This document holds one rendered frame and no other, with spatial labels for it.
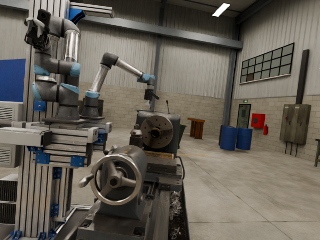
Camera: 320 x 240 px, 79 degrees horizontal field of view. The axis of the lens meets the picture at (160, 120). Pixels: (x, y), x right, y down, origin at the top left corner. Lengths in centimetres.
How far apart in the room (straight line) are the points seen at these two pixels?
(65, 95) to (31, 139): 33
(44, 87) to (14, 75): 570
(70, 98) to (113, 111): 1035
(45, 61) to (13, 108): 63
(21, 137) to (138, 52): 1110
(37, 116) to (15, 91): 532
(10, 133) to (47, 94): 30
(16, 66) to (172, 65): 821
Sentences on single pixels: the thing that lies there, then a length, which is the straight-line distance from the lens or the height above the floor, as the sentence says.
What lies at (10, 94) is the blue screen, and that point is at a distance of 721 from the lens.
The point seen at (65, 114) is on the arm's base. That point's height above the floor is 120.
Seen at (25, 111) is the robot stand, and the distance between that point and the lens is 174.
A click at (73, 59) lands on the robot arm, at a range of 122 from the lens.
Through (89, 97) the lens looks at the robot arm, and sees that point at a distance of 187.
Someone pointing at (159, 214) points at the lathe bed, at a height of 87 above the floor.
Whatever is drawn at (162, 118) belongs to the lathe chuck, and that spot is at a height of 121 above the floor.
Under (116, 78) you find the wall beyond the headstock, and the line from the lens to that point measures 1188.
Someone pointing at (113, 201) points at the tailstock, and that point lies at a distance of 61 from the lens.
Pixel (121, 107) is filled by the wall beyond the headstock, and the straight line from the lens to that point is 1171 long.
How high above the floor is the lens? 129
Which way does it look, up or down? 3 degrees down
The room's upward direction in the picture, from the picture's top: 6 degrees clockwise
